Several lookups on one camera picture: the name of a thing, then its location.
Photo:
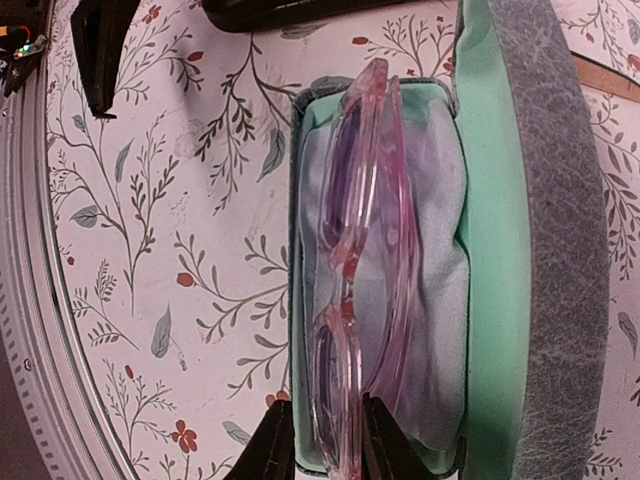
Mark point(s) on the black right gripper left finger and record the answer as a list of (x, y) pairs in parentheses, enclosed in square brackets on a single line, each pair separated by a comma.
[(269, 455)]

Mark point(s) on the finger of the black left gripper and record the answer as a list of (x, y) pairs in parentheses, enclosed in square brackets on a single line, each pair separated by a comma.
[(99, 29)]

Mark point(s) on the front aluminium rail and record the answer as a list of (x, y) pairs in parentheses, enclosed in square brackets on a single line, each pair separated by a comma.
[(57, 392)]

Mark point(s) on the black glasses case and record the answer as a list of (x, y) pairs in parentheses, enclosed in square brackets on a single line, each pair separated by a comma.
[(243, 16)]

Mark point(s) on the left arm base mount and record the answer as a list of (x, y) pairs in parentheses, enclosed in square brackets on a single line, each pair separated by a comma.
[(23, 40)]

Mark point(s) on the clear purple glasses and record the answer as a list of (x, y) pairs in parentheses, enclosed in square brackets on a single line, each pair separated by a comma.
[(368, 258)]

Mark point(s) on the blue-grey cleaning cloth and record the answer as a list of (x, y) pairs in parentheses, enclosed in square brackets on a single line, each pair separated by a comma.
[(433, 392)]

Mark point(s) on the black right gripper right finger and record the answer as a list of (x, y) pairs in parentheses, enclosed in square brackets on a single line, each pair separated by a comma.
[(386, 452)]

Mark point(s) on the grey case green lining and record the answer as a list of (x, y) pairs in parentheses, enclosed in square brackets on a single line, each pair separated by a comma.
[(504, 363)]

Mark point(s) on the brown sunglasses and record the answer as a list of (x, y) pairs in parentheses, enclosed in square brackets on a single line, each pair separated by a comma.
[(604, 78)]

